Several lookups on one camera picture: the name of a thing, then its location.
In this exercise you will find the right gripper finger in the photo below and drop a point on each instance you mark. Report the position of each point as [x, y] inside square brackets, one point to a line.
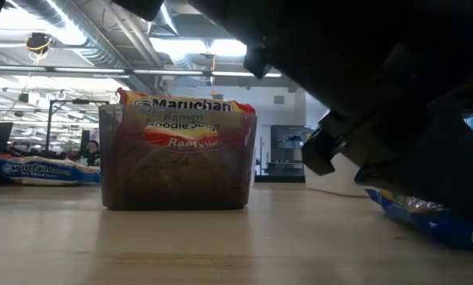
[438, 174]

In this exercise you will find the red Maruchan ramen pack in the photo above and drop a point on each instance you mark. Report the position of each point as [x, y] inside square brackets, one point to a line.
[180, 105]

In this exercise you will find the grey plastic bin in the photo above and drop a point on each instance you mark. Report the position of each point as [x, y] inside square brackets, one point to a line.
[172, 178]

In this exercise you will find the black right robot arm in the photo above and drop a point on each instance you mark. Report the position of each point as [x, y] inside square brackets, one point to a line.
[339, 39]

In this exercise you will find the dark grey shelving unit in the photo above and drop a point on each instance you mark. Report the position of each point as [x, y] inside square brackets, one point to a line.
[287, 146]

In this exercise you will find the person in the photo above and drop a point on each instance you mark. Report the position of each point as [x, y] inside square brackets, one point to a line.
[93, 152]

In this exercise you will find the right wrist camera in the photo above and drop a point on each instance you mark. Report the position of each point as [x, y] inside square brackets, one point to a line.
[319, 152]

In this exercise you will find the black aluminium table frame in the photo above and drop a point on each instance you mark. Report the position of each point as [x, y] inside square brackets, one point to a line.
[279, 179]

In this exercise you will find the long ceiling light rail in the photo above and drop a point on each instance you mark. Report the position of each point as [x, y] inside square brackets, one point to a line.
[161, 72]

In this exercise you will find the round silver ceiling duct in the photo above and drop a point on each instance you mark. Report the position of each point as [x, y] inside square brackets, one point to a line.
[165, 23]
[97, 51]

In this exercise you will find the black rig frame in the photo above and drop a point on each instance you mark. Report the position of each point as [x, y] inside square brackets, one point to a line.
[77, 101]

